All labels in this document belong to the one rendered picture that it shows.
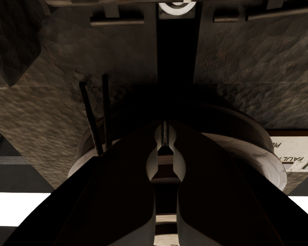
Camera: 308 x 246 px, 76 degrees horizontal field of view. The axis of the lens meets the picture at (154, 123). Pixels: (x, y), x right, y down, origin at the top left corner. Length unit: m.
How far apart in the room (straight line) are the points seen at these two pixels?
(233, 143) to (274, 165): 0.11
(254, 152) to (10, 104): 0.53
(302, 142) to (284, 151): 0.05
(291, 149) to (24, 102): 0.69
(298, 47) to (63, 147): 0.60
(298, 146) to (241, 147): 0.32
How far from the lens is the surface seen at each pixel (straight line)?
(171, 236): 0.43
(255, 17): 0.31
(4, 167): 10.28
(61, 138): 0.62
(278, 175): 0.45
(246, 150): 0.35
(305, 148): 0.67
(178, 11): 0.33
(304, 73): 0.41
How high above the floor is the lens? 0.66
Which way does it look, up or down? 48 degrees up
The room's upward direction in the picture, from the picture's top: 176 degrees clockwise
